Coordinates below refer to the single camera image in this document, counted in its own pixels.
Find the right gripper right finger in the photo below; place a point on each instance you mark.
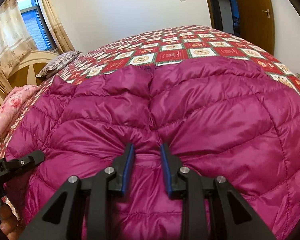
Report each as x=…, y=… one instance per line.
x=212, y=207

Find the red patterned bed quilt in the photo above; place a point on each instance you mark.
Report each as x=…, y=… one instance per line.
x=171, y=46

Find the magenta puffer jacket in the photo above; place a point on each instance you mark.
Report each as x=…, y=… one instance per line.
x=220, y=116

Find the beige curtain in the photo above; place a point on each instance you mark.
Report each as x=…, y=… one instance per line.
x=55, y=27
x=15, y=41

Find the striped grey pillow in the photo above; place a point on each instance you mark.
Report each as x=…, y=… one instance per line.
x=58, y=64

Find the right beige curtain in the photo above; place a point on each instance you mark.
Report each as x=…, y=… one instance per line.
x=55, y=27

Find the left beige curtain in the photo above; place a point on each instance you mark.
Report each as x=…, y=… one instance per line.
x=15, y=41

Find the brown wooden door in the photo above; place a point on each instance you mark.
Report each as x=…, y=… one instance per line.
x=254, y=25

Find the cream wooden headboard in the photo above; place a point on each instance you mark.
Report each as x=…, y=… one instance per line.
x=25, y=74

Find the blue window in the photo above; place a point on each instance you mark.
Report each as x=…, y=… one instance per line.
x=35, y=24

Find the metal door handle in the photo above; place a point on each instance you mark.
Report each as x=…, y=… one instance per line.
x=267, y=13

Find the folded pink floral blanket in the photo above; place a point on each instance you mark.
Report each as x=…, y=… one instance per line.
x=11, y=106

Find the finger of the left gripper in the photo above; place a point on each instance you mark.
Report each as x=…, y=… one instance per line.
x=30, y=160

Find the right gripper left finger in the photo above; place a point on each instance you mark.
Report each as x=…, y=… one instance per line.
x=80, y=201

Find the person's left hand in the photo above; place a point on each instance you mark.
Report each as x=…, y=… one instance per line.
x=10, y=226

